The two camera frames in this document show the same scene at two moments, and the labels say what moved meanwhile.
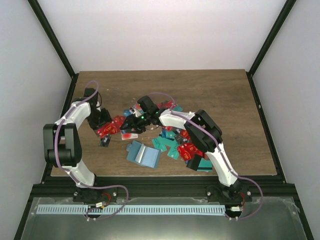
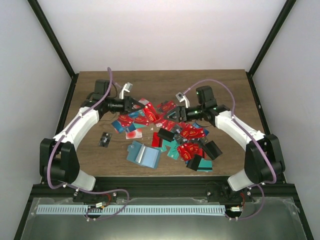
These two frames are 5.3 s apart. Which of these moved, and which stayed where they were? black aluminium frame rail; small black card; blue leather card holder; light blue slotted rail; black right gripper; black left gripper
Moved: black right gripper; black left gripper
Stayed: blue leather card holder; small black card; light blue slotted rail; black aluminium frame rail
